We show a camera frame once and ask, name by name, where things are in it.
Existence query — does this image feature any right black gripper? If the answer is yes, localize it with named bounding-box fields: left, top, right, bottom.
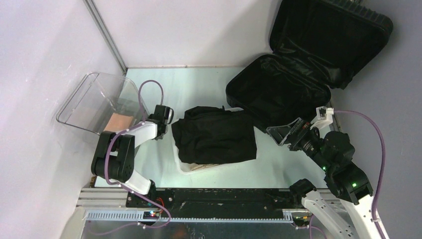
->
left=266, top=116, right=332, bottom=171

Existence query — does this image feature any beige cloth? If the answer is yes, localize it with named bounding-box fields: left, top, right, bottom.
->
left=190, top=163, right=219, bottom=171

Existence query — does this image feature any black ribbed hard-shell suitcase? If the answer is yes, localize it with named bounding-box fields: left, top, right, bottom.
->
left=225, top=0, right=393, bottom=131

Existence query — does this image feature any white perforated plastic basket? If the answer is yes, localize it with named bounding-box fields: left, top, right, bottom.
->
left=171, top=107, right=258, bottom=175

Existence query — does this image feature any clear acrylic bin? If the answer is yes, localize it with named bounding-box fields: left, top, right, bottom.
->
left=56, top=72, right=148, bottom=146

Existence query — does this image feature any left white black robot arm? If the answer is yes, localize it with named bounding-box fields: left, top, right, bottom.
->
left=91, top=105, right=174, bottom=208

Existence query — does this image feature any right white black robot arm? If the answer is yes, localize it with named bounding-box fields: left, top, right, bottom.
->
left=266, top=115, right=389, bottom=239

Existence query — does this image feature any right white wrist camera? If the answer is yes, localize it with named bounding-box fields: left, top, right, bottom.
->
left=311, top=106, right=334, bottom=129

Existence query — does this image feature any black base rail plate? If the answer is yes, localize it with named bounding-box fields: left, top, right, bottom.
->
left=125, top=187, right=317, bottom=219

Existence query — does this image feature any aluminium frame rail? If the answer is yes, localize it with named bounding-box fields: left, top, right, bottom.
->
left=77, top=188, right=350, bottom=225

